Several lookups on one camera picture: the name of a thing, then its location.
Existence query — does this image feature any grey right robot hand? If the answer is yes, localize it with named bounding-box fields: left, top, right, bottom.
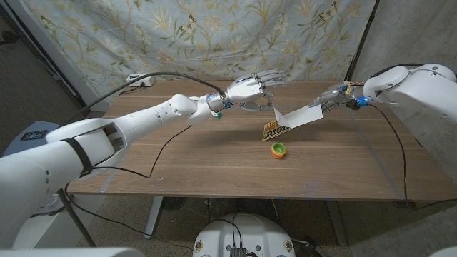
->
left=308, top=81, right=359, bottom=114

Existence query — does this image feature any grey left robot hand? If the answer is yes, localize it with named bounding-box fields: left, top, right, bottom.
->
left=225, top=69, right=288, bottom=113

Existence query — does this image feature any white sticker release liner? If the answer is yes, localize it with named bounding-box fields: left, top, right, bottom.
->
left=273, top=104, right=324, bottom=129

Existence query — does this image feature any small orange green cup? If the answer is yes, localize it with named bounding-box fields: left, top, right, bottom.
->
left=270, top=142, right=287, bottom=160

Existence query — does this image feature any floral light blue backdrop cloth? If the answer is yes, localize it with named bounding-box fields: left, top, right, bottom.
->
left=21, top=0, right=378, bottom=106

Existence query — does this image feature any black backdrop stand pole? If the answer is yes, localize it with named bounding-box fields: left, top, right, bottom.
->
left=344, top=0, right=379, bottom=81

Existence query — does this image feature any white power strip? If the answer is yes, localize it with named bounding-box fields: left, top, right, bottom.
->
left=126, top=74, right=156, bottom=88

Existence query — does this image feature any black round object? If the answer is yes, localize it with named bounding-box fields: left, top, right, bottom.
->
left=162, top=196, right=187, bottom=212

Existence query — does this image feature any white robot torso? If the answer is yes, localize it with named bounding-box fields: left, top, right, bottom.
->
left=192, top=213, right=296, bottom=257

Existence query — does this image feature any blue grey stool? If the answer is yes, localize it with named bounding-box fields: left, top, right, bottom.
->
left=3, top=121, right=61, bottom=154

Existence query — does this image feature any black curved object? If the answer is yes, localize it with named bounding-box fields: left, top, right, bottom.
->
left=0, top=31, right=19, bottom=46

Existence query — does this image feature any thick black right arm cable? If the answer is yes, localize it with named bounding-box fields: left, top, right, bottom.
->
left=371, top=63, right=425, bottom=78

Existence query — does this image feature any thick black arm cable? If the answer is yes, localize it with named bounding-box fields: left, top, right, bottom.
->
left=371, top=63, right=425, bottom=78
left=66, top=71, right=227, bottom=124

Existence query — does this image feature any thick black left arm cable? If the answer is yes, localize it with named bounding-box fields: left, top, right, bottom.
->
left=66, top=71, right=227, bottom=124

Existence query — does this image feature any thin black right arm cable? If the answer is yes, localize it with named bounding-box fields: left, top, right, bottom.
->
left=367, top=103, right=457, bottom=211

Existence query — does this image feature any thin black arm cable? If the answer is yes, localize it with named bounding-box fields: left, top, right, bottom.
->
left=367, top=103, right=457, bottom=211
left=64, top=124, right=194, bottom=251

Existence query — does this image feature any black power strip cord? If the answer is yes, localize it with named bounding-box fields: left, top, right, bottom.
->
left=118, top=83, right=146, bottom=96

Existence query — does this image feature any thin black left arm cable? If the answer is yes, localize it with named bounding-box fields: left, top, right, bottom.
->
left=64, top=124, right=194, bottom=251

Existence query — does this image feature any black torso cable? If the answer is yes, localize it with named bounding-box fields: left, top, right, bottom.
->
left=213, top=213, right=244, bottom=248

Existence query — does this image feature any light grey frame bar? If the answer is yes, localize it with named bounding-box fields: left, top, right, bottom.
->
left=5, top=0, right=108, bottom=111

